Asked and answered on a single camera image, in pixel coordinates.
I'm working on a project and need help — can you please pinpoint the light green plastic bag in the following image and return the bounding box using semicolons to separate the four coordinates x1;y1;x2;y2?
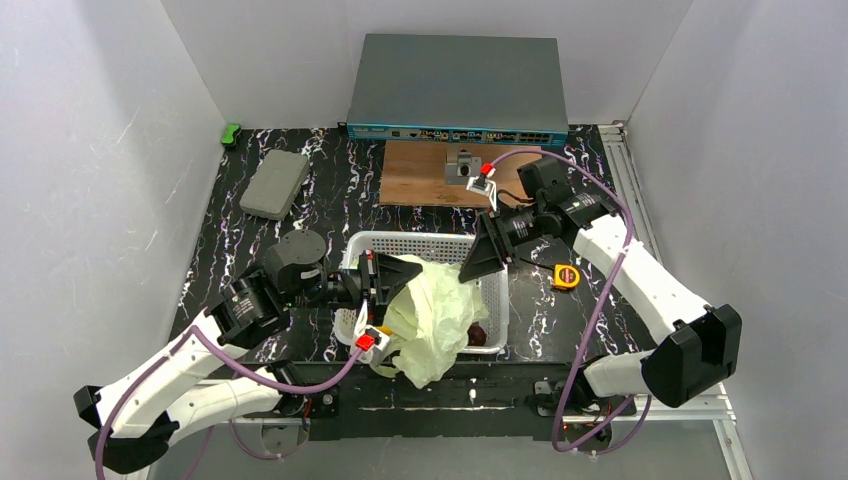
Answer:
374;255;489;389

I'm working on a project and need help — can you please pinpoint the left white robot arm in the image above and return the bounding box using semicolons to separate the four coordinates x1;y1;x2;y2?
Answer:
73;230;423;478

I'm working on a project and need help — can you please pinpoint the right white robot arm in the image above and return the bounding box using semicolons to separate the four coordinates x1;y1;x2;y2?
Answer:
459;155;742;408

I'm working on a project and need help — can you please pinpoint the dark red fake fruit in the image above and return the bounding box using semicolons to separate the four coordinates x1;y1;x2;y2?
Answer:
467;322;487;347

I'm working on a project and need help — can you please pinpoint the yellow tape measure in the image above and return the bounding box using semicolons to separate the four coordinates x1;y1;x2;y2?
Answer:
552;264;581;292

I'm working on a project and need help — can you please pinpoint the white plastic basket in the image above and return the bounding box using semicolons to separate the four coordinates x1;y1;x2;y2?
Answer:
339;231;510;355

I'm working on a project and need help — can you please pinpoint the brown wooden board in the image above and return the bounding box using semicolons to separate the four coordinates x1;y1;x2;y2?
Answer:
379;141;517;208

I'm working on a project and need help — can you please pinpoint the grey rectangular case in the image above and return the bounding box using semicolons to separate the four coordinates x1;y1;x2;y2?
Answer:
239;150;310;221

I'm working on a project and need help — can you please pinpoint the green black small tool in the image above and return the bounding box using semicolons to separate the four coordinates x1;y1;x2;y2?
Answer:
220;124;241;150

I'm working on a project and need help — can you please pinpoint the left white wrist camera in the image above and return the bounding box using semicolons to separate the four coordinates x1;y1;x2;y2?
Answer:
354;326;392;366

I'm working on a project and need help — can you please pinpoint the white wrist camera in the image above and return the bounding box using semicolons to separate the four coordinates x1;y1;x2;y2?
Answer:
354;326;392;366
466;163;498;211

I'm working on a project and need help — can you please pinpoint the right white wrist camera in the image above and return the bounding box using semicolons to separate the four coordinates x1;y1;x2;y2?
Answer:
466;163;498;211

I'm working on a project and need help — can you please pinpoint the small metal bracket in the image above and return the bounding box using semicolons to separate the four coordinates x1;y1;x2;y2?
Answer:
444;148;482;186

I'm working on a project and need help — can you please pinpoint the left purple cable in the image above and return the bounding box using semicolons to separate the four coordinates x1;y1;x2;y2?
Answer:
92;324;372;480

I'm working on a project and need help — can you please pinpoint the black base frame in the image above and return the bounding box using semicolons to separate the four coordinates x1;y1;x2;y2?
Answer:
238;360;664;443

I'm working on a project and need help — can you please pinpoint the grey network switch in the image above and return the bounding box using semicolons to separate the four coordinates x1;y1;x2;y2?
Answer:
342;33;569;146

